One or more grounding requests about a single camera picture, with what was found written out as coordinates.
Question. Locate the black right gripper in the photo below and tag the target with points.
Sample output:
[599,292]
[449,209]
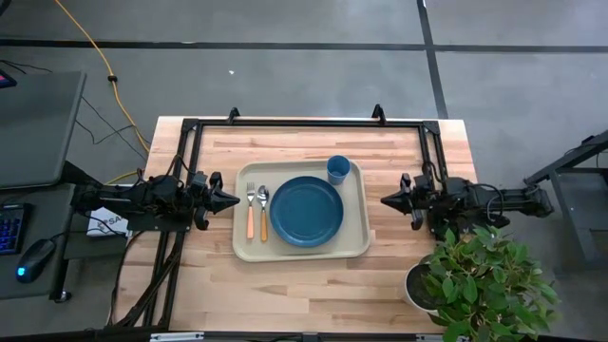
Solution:
[427,199]

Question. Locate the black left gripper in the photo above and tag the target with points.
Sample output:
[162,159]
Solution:
[202,209]

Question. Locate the blue cup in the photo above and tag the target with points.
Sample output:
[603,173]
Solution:
[338,171]

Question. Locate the blue plate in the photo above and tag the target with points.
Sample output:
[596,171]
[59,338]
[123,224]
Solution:
[306,211]

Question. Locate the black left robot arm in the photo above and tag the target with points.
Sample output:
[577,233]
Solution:
[142,195]

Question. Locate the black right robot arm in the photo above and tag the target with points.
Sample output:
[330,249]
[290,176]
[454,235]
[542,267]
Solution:
[513,197]

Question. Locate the beige plastic tray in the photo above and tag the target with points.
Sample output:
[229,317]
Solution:
[351,228]

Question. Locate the black table edge clamp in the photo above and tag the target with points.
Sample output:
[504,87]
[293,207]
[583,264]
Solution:
[233,115]
[379,114]

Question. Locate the white plant pot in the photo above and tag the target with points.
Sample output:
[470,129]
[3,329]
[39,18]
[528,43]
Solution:
[413,290]

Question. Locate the white labelled box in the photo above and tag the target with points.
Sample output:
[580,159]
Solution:
[107,222]

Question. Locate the green leafy plant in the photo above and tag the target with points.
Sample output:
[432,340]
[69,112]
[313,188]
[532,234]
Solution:
[489,285]

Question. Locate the dark grey side desk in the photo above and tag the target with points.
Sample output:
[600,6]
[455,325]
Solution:
[47,223]

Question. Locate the black side table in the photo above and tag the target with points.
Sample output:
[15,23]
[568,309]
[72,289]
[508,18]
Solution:
[570,161]

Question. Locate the black computer mouse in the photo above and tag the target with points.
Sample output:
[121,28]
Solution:
[34,260]

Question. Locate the dark grey flat panel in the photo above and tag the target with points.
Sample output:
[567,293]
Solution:
[38,128]

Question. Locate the backlit black keyboard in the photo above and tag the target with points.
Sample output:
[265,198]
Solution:
[12,228]

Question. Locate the monitor with coloured screen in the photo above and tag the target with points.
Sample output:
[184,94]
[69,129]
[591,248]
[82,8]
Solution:
[5,80]

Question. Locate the black aluminium rig frame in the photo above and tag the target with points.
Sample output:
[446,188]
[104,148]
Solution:
[309,123]

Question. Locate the silver metal bracket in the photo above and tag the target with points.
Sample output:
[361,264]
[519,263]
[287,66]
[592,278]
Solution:
[176,336]
[427,338]

